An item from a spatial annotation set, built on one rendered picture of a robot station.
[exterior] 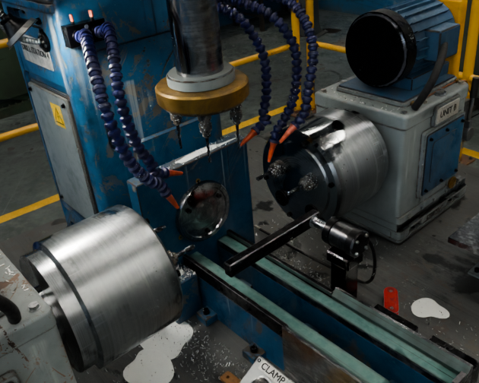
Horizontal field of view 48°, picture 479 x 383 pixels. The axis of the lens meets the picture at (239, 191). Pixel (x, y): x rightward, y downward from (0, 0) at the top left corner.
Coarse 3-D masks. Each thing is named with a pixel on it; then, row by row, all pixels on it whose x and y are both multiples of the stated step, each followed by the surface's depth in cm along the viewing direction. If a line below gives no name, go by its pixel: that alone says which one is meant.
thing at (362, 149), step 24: (312, 120) 124; (336, 120) 123; (360, 120) 125; (288, 144) 122; (312, 144) 117; (336, 144) 118; (360, 144) 121; (384, 144) 127; (264, 168) 134; (288, 168) 126; (312, 168) 119; (336, 168) 116; (360, 168) 120; (384, 168) 125; (288, 192) 117; (312, 192) 123; (336, 192) 117; (360, 192) 122; (288, 216) 133; (336, 216) 121
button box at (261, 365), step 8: (256, 360) 75; (264, 360) 74; (256, 368) 74; (264, 368) 74; (272, 368) 73; (248, 376) 74; (256, 376) 74; (264, 376) 73; (272, 376) 72; (280, 376) 72
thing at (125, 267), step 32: (96, 224) 93; (128, 224) 93; (32, 256) 89; (64, 256) 86; (96, 256) 87; (128, 256) 89; (160, 256) 91; (64, 288) 84; (96, 288) 85; (128, 288) 88; (160, 288) 91; (64, 320) 85; (96, 320) 84; (128, 320) 88; (160, 320) 94; (96, 352) 88
